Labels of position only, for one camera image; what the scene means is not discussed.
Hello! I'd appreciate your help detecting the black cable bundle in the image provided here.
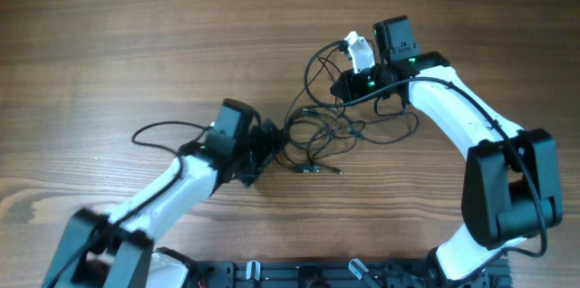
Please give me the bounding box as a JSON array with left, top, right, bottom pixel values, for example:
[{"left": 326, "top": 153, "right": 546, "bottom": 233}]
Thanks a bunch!
[{"left": 275, "top": 43, "right": 421, "bottom": 176}]

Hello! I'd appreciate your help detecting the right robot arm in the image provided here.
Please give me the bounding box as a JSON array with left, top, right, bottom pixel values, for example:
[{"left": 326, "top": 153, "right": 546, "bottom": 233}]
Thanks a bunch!
[{"left": 330, "top": 15, "right": 563, "bottom": 287}]

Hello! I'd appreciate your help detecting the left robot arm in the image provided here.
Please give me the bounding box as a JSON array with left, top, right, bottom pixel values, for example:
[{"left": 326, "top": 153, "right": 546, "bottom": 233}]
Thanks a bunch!
[{"left": 43, "top": 99, "right": 285, "bottom": 287}]

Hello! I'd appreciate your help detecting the black left camera cable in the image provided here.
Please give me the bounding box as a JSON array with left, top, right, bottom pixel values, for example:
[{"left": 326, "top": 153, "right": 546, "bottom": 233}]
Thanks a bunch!
[{"left": 43, "top": 120, "right": 209, "bottom": 288}]

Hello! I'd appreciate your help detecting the black camera cable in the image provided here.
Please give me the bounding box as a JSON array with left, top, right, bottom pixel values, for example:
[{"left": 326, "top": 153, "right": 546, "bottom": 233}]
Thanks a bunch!
[
  {"left": 303, "top": 40, "right": 549, "bottom": 280},
  {"left": 43, "top": 120, "right": 209, "bottom": 288}
]

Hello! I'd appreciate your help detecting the black right camera cable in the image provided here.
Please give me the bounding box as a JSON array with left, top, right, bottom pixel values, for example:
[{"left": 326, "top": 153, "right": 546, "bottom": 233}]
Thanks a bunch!
[{"left": 303, "top": 40, "right": 549, "bottom": 280}]

